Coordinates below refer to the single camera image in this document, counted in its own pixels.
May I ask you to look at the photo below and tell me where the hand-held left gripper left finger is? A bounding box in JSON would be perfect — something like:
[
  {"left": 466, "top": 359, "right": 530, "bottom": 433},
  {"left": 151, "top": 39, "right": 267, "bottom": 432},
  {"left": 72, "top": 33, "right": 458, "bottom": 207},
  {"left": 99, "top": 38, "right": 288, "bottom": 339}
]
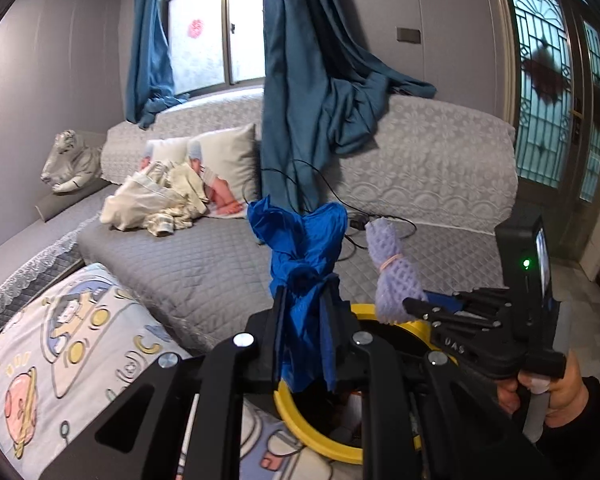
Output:
[{"left": 40, "top": 285, "right": 291, "bottom": 480}]

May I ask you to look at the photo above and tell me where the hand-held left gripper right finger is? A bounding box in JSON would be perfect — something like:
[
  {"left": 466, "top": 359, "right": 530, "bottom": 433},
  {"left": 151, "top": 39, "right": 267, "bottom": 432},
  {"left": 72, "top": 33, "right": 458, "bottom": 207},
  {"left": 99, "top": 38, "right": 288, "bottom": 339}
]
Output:
[{"left": 320, "top": 275, "right": 551, "bottom": 480}]

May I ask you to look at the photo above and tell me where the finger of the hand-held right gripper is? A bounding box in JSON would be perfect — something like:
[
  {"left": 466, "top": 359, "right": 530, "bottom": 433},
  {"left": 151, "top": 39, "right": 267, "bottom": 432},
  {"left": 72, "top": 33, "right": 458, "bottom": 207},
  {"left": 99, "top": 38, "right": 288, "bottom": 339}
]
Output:
[
  {"left": 424, "top": 287, "right": 512, "bottom": 313},
  {"left": 404, "top": 297, "right": 503, "bottom": 333}
]

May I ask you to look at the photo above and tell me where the purple foam fruit net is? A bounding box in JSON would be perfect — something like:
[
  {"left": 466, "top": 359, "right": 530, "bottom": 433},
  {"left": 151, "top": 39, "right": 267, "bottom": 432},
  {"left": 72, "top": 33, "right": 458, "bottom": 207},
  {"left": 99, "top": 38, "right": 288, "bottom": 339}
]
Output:
[{"left": 365, "top": 217, "right": 428, "bottom": 325}]

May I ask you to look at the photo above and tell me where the yellow rimmed trash bin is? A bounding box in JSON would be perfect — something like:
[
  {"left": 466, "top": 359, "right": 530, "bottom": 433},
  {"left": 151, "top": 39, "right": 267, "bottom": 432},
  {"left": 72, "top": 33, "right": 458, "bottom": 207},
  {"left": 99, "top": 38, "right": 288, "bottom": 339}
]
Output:
[{"left": 274, "top": 302, "right": 456, "bottom": 463}]

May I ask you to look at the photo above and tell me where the blue cloth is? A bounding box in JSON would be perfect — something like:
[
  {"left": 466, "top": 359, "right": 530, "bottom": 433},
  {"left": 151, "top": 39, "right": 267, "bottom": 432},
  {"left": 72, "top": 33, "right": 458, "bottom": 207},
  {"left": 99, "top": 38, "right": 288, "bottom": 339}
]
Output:
[{"left": 247, "top": 199, "right": 349, "bottom": 393}]

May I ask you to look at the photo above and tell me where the person's right forearm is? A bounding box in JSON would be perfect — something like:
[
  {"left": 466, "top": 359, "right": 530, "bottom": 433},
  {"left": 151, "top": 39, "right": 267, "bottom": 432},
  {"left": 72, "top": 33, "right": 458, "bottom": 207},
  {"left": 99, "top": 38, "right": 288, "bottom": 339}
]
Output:
[{"left": 542, "top": 377, "right": 600, "bottom": 480}]

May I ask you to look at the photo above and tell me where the person's right hand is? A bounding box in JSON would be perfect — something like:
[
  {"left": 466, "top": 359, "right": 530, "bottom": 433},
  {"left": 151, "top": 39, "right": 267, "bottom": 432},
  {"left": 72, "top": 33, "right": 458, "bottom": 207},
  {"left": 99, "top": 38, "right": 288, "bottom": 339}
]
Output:
[{"left": 497, "top": 351, "right": 588, "bottom": 442}]

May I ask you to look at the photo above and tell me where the grey quilted sofa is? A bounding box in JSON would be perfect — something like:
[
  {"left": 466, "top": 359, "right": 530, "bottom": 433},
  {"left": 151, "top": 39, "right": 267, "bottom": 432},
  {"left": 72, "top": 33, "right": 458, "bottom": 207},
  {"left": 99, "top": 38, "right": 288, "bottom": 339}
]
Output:
[{"left": 0, "top": 95, "right": 521, "bottom": 356}]

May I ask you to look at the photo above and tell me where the stained glass door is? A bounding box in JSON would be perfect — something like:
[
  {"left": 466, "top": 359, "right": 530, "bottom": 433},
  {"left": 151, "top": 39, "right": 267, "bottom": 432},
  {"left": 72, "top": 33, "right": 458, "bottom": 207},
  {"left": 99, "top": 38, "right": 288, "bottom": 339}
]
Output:
[{"left": 500, "top": 0, "right": 600, "bottom": 271}]

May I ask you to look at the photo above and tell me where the baby print pillow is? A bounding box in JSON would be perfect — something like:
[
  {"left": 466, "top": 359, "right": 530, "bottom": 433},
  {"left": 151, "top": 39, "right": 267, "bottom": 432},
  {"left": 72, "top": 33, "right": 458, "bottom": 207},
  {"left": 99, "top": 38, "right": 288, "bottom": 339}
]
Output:
[
  {"left": 141, "top": 136, "right": 193, "bottom": 171},
  {"left": 187, "top": 123, "right": 258, "bottom": 218}
]

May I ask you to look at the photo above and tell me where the cream clothes pile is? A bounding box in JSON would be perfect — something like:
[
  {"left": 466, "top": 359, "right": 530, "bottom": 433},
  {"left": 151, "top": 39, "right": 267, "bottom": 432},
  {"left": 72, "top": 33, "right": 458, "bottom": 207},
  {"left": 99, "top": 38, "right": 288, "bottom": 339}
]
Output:
[{"left": 100, "top": 160, "right": 211, "bottom": 237}]

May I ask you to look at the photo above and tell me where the cartoon printed blanket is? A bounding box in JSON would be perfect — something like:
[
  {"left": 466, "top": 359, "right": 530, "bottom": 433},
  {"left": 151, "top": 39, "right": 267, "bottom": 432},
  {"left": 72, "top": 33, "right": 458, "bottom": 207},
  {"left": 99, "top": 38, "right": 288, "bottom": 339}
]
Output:
[{"left": 0, "top": 262, "right": 361, "bottom": 480}]

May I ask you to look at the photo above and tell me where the long blue curtain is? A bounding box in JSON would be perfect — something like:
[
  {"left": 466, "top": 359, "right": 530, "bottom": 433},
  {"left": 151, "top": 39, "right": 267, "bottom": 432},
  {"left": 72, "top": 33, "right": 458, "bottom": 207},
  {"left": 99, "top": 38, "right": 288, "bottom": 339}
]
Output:
[{"left": 260, "top": 0, "right": 438, "bottom": 216}]

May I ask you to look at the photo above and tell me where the white tiger plush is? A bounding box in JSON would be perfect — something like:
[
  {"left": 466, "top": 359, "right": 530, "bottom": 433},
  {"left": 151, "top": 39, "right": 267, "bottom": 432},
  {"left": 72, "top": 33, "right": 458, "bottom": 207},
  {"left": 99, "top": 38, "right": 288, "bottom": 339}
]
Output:
[{"left": 40, "top": 130, "right": 105, "bottom": 194}]

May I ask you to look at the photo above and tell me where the frosted glass window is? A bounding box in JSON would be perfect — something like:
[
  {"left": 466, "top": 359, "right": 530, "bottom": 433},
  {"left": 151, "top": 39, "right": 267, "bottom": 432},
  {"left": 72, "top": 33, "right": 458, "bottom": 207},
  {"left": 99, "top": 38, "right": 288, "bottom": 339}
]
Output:
[{"left": 157, "top": 0, "right": 271, "bottom": 98}]

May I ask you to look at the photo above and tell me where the short blue curtain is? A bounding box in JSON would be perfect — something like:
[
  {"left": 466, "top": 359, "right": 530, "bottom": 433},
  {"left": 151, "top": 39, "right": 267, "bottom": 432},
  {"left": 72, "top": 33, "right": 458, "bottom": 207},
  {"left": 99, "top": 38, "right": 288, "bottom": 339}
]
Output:
[{"left": 125, "top": 0, "right": 191, "bottom": 128}]

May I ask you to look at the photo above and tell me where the black cable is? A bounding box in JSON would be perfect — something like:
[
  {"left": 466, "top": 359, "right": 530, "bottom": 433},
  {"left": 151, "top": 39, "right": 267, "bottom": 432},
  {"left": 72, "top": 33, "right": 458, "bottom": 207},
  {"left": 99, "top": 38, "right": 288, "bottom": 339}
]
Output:
[{"left": 242, "top": 160, "right": 418, "bottom": 261}]

